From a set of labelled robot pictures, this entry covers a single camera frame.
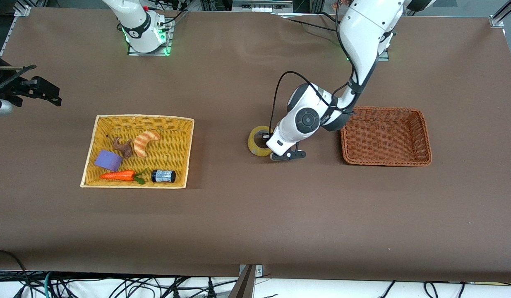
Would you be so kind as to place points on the yellow clear tape roll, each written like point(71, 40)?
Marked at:
point(253, 145)

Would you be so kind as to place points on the toy croissant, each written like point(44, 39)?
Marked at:
point(141, 147)

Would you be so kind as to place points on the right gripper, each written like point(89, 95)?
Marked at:
point(14, 84)

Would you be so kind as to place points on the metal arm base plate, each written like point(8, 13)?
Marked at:
point(384, 56)
point(135, 52)

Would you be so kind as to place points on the dark metal bar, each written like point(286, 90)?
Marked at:
point(243, 287)

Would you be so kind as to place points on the aluminium corner bracket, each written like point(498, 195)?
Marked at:
point(23, 11)

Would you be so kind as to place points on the purple foam block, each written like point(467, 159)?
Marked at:
point(108, 160)

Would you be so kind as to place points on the yellow wicker basket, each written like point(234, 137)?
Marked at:
point(176, 136)

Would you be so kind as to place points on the small metal table bracket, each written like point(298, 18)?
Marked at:
point(259, 271)

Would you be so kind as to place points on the brown wicker basket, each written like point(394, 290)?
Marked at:
point(383, 136)

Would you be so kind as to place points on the orange toy carrot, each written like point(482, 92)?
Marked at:
point(118, 175)

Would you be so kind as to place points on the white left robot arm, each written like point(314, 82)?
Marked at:
point(363, 33)

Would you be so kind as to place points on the grey device box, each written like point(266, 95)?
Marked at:
point(261, 6)

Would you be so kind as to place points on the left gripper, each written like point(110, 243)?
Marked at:
point(264, 135)

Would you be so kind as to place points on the small black can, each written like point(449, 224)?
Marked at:
point(163, 176)

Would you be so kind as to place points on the brown toy animal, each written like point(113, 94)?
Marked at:
point(123, 147)

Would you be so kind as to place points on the colourful background items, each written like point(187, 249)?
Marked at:
point(340, 4)

